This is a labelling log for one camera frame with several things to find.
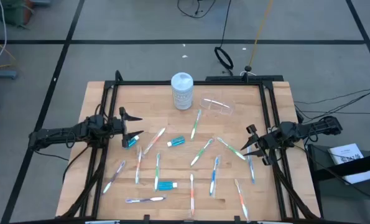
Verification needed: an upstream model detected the long yellow cable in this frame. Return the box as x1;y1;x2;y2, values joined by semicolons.
245;0;275;73

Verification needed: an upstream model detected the green toothbrush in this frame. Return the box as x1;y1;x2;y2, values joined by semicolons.
190;138;215;167
153;152;162;192
216;136;247;161
190;108;202;141

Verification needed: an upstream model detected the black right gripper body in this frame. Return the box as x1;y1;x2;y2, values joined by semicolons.
246;124;282;167

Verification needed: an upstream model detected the black aluminium table frame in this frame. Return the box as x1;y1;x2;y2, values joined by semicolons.
56;70;321;224

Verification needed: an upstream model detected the clear plastic container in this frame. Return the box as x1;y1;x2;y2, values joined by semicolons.
199;91;236;116

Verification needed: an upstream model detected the white booklet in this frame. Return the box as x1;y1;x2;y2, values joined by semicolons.
327;142;370;185

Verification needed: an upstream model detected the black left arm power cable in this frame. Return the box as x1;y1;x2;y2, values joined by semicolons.
62;144;91;184

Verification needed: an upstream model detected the green bin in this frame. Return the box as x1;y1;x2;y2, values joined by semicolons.
0;0;35;27

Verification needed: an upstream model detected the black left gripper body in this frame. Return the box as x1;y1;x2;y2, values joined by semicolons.
108;106;131;149

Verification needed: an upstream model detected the thin black cable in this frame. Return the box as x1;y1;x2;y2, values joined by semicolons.
304;89;370;121
299;110;370;115
177;0;217;19
294;85;370;105

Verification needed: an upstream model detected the black side cart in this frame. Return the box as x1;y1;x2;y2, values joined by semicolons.
305;143;370;224

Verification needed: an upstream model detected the thin yellow cable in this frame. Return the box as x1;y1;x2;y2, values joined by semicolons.
0;30;17;70

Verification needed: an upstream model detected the grey-blue floor bar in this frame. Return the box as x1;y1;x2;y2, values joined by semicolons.
0;68;19;80

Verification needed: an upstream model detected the black mounting bar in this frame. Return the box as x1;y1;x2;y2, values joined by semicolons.
205;74;284;83

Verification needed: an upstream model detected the orange toothbrush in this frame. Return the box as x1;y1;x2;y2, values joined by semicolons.
189;173;196;218
142;127;167;156
233;178;251;223
134;145;143;185

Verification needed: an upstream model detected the purple toothbrush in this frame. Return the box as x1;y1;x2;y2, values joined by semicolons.
124;195;167;205
101;159;127;195

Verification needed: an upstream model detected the black coiled cable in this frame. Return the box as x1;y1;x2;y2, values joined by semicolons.
213;0;235;75

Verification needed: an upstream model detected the white wipes canister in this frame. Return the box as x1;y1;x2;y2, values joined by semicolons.
170;72;195;111

